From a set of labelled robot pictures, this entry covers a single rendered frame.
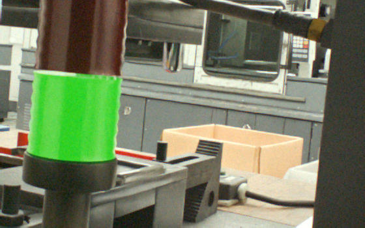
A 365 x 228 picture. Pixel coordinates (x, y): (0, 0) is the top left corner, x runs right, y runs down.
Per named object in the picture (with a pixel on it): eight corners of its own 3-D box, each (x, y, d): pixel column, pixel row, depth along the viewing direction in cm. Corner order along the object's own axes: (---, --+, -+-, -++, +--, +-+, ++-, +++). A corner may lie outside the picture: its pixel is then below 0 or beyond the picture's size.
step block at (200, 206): (195, 208, 83) (201, 138, 82) (216, 212, 81) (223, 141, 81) (173, 217, 77) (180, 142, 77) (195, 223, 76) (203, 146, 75)
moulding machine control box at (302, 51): (285, 61, 493) (290, 10, 491) (294, 62, 512) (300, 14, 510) (309, 64, 483) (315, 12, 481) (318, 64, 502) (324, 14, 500)
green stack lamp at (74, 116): (61, 142, 30) (68, 71, 30) (131, 155, 29) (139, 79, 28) (7, 150, 27) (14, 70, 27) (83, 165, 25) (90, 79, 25)
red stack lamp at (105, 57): (68, 68, 30) (73, -5, 30) (139, 75, 28) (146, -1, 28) (14, 66, 27) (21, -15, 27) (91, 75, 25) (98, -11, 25)
